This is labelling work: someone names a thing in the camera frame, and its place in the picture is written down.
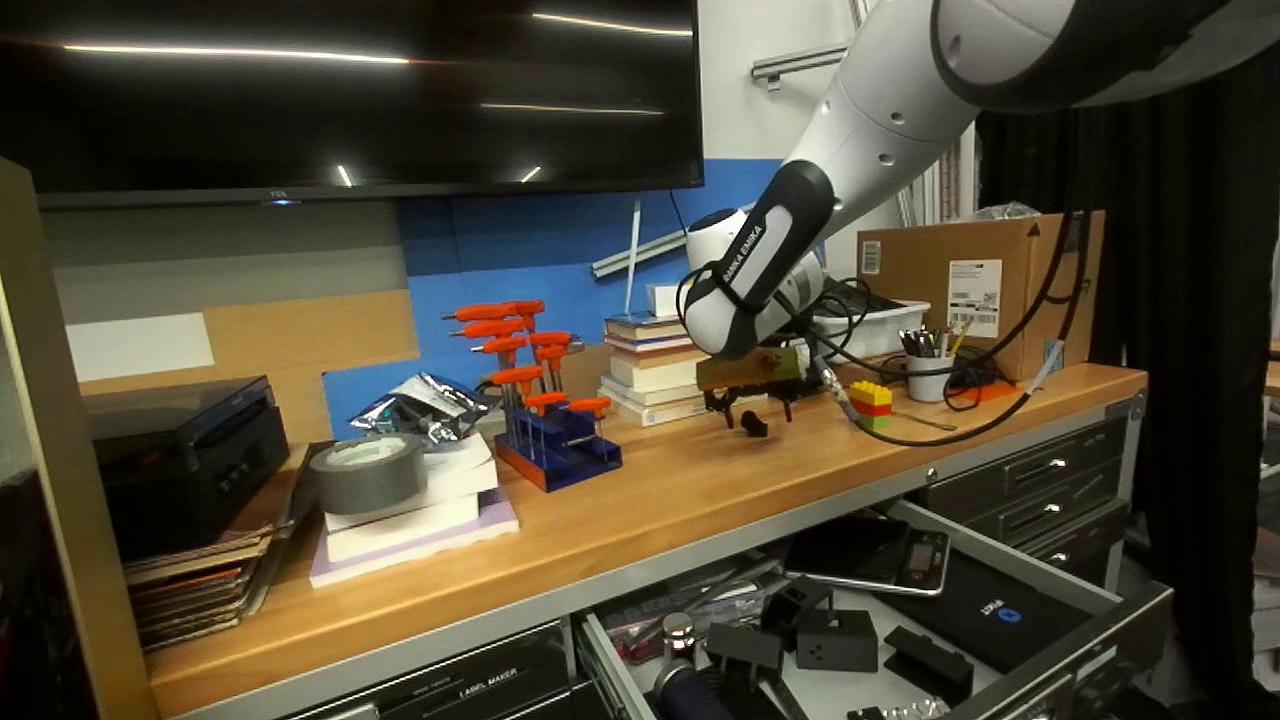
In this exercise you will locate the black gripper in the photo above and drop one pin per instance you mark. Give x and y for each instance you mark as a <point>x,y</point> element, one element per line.
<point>783,391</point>

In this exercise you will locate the black plastic object front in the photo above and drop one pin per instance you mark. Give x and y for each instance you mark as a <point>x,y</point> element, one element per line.
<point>755,425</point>

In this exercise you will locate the black tool drawer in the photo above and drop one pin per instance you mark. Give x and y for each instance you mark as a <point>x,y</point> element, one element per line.
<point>799,632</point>

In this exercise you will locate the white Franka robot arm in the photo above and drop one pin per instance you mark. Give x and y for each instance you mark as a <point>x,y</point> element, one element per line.
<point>913,77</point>

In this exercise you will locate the stack of books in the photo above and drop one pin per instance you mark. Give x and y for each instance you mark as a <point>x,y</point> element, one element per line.
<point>654,370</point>

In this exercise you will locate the yellow red green block stack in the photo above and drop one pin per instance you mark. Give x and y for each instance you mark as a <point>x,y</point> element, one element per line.
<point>875,402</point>

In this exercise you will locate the small white box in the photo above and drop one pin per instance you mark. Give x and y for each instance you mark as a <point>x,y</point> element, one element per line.
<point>662,303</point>

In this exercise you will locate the white plastic bin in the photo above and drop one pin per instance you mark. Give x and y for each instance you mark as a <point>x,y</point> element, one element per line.
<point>875,332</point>

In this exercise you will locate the metal square ruler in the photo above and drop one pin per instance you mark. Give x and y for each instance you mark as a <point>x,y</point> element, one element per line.
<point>642,254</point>

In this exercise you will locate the white pen cup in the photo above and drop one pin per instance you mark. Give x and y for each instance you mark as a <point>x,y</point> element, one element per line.
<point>929,376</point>

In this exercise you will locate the cardboard box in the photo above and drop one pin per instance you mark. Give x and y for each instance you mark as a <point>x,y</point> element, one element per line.
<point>1020,291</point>

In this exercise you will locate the black electronic box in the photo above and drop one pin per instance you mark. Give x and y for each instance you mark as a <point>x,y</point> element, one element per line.
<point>182,462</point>

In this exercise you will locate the large black monitor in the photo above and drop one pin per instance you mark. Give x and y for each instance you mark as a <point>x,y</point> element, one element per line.
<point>274,100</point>

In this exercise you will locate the orange T-handle hex key set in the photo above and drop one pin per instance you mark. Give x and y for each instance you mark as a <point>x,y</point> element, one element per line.
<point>548,431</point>

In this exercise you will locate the grey duct tape roll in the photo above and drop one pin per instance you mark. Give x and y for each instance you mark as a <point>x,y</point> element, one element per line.
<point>367,475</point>

